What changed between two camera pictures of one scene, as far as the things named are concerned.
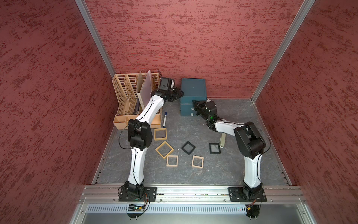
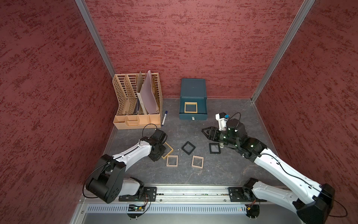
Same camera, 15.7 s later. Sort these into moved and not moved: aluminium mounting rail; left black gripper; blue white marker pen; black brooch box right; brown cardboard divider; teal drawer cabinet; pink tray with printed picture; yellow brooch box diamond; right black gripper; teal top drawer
Moved: left black gripper; teal top drawer; right black gripper
Not moved: brown cardboard divider; teal drawer cabinet; aluminium mounting rail; black brooch box right; yellow brooch box diamond; pink tray with printed picture; blue white marker pen
